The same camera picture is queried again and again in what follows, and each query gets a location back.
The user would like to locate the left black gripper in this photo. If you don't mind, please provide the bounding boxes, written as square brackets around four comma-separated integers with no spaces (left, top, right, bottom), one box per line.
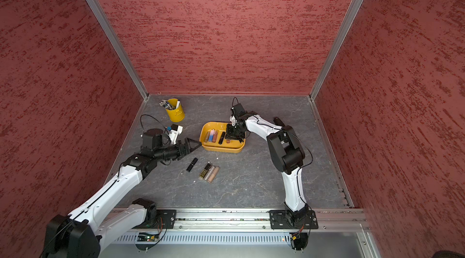
[154,138,202,161]

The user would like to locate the bronze gold lipstick tube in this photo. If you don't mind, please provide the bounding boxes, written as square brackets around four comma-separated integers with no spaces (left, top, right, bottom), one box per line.
[204,131,210,142]

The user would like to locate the black round lipstick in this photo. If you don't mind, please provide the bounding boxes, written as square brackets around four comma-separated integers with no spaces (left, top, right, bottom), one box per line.
[218,132,226,145]

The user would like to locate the pink blue gradient lipstick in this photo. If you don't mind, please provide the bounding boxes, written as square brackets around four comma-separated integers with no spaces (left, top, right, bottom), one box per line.
[208,129,217,143]

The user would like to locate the yellow plastic storage box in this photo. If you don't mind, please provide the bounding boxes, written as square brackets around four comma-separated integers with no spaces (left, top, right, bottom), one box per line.
[199,122,245,153]

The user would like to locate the silver cap coral lip gloss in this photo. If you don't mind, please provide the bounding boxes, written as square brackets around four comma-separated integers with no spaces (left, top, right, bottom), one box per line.
[211,130,218,143]

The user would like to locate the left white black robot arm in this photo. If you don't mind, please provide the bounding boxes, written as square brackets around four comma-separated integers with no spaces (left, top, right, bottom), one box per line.
[40,128,202,258]

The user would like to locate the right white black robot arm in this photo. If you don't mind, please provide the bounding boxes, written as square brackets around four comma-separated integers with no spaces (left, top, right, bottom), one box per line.
[226,104,310,227]

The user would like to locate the gold black square lipstick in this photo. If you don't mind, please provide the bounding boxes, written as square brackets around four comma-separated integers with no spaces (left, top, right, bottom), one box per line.
[199,163,211,179]

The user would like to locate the beige lipstick tube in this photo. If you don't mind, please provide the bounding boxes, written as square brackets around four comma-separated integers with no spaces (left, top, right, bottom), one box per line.
[207,167,220,183]

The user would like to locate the yellow metal pen cup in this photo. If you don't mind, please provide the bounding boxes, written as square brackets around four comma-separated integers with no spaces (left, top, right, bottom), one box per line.
[167,98,185,122]

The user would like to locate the black rectangular block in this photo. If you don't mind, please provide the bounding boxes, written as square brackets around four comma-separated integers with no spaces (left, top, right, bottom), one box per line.
[273,117,285,127]

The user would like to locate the pens in yellow cup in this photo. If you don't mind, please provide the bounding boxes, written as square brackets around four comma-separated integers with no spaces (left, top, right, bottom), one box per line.
[159,100,176,110]

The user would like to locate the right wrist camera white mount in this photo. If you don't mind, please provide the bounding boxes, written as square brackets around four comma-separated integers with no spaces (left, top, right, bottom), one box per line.
[230,115,237,126]

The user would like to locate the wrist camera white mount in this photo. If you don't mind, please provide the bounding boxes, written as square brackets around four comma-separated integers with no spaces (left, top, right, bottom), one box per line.
[230,115,237,126]
[167,124,183,145]

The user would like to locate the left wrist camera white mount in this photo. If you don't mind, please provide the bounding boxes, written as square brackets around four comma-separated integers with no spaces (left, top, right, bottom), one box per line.
[167,124,183,145]

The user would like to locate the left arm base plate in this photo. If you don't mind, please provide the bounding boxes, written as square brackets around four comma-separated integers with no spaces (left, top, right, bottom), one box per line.
[135,209,177,230]

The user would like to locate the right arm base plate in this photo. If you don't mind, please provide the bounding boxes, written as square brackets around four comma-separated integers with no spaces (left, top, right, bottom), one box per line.
[268,209,319,230]

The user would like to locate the left aluminium corner post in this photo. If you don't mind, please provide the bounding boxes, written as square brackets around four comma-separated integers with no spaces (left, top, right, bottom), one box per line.
[85,0,150,101]

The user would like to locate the aluminium corner post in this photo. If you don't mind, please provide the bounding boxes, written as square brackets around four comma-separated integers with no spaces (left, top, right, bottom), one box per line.
[85,0,150,101]
[310,0,364,102]

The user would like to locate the aluminium front rail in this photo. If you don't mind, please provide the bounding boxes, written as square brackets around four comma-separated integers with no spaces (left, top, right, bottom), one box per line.
[158,208,371,233]

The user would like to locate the right aluminium corner post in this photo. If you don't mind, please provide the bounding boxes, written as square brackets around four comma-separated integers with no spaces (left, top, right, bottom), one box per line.
[310,0,364,102]

